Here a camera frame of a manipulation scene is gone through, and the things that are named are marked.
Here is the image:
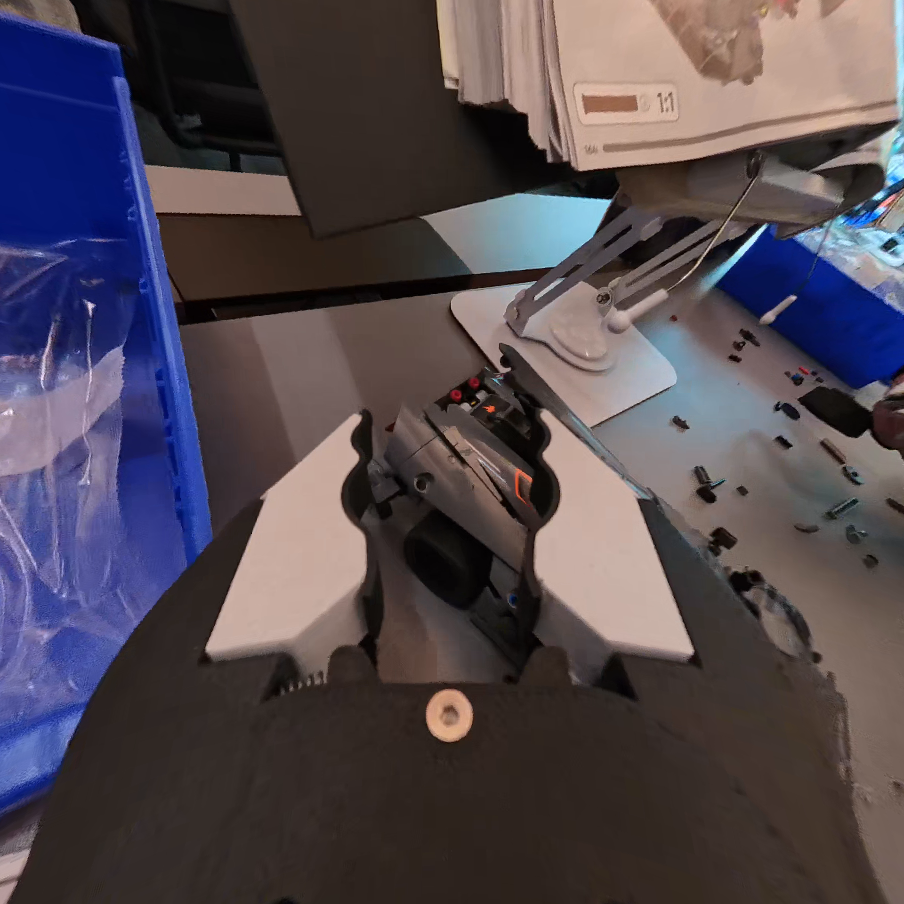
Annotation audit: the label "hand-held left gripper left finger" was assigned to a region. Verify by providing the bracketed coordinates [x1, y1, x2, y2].
[205, 410, 384, 665]

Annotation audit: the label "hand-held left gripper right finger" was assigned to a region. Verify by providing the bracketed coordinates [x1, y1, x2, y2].
[532, 412, 696, 665]

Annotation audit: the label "dark lego car model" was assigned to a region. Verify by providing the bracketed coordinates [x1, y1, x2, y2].
[367, 342, 659, 666]

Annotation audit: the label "LEGO Technic box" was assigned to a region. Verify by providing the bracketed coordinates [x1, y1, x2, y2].
[229, 0, 624, 241]

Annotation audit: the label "person's right hand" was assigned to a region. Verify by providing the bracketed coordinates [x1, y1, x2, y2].
[872, 381, 904, 451]

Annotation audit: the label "blue plastic bin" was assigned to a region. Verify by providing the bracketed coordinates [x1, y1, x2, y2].
[717, 226, 904, 391]

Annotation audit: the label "clear plastic parts bags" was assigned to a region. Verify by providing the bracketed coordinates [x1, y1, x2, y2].
[833, 205, 904, 271]

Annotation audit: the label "white book stand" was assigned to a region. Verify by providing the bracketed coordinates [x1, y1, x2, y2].
[451, 152, 887, 429]

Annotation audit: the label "clear plastic bag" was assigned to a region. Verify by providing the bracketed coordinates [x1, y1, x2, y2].
[0, 233, 165, 707]

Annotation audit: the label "open instruction book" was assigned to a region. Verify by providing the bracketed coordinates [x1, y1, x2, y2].
[438, 0, 902, 175]

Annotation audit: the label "blue bin with marker tag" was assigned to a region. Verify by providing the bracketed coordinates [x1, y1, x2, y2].
[0, 14, 214, 815]

